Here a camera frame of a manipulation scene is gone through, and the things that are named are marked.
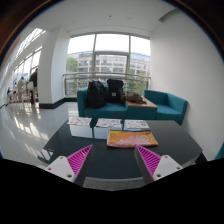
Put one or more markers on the left magazine on table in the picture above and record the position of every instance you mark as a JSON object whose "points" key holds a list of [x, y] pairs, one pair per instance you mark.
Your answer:
{"points": [[79, 121]]}

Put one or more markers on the person in dark clothes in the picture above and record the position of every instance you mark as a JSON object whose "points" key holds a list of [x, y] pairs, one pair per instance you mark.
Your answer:
{"points": [[33, 79]]}

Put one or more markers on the magazine on table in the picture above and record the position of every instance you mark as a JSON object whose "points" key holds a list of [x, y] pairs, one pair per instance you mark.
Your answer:
{"points": [[136, 124], [109, 123], [79, 121]]}

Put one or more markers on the teal sofa left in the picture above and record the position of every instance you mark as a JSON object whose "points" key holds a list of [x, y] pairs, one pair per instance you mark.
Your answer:
{"points": [[110, 110]]}

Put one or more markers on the teal armchair right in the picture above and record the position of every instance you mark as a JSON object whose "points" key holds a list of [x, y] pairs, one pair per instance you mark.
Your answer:
{"points": [[169, 106]]}

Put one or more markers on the middle magazine on table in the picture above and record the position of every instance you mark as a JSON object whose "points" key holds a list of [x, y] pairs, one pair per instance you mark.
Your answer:
{"points": [[109, 123]]}

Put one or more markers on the person in light clothes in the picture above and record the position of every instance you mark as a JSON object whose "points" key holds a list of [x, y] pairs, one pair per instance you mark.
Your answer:
{"points": [[20, 85]]}

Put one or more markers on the wooden side table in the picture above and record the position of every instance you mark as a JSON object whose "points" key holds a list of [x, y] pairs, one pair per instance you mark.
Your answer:
{"points": [[146, 111]]}

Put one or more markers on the black backpack right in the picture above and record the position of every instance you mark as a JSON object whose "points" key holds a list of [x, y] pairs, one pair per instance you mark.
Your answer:
{"points": [[115, 90]]}

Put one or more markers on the metal window railing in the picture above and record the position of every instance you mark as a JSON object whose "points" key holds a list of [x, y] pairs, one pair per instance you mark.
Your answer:
{"points": [[78, 80]]}

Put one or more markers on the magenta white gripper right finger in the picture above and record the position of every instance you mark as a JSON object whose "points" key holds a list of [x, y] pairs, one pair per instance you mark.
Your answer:
{"points": [[153, 166]]}

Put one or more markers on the black backpack left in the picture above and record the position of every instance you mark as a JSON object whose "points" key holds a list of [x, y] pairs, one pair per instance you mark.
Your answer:
{"points": [[96, 95]]}

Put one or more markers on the black backpack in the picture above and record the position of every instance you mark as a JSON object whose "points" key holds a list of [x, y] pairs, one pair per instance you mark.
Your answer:
{"points": [[96, 95], [115, 90]]}

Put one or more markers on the right magazine on table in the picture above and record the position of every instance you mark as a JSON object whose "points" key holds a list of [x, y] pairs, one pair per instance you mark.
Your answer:
{"points": [[136, 124]]}

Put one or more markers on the orange folded towel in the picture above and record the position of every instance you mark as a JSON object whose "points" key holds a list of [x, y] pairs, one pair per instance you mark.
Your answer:
{"points": [[129, 139]]}

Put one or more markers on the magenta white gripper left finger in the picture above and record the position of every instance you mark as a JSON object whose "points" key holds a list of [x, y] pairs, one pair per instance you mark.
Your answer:
{"points": [[73, 167]]}

